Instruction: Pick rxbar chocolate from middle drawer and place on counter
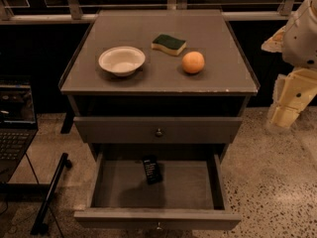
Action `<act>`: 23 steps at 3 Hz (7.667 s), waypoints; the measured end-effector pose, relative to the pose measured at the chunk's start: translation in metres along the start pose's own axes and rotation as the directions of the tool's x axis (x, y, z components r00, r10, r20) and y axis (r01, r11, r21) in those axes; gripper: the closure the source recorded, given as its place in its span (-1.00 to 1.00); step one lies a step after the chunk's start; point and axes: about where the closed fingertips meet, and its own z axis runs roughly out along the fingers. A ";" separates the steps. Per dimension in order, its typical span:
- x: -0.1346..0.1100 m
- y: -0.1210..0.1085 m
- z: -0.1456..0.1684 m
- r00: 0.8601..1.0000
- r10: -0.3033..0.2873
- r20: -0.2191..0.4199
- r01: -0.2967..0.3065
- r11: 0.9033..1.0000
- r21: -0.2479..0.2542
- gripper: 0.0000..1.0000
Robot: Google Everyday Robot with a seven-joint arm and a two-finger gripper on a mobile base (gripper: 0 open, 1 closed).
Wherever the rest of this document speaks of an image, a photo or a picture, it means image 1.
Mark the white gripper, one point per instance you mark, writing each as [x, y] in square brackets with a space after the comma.
[301, 44]

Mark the black rxbar chocolate bar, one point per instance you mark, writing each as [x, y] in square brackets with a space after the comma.
[152, 169]

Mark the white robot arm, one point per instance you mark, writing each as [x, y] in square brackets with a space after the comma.
[297, 42]

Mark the round top drawer knob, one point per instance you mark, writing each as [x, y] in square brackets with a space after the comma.
[159, 132]

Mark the grey drawer cabinet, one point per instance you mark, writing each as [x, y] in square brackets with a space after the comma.
[160, 87]

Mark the grey closed top drawer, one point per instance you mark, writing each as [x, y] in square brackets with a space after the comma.
[141, 130]

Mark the orange fruit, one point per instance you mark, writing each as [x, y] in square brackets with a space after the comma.
[193, 62]

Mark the green yellow sponge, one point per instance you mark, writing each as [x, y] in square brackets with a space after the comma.
[168, 44]

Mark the metal window railing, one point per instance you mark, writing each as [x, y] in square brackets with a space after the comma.
[82, 15]

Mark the white bowl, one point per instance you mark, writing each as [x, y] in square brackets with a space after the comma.
[121, 61]

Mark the black laptop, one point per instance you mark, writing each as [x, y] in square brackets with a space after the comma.
[18, 122]

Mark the black table leg bar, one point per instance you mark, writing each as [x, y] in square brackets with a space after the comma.
[39, 226]

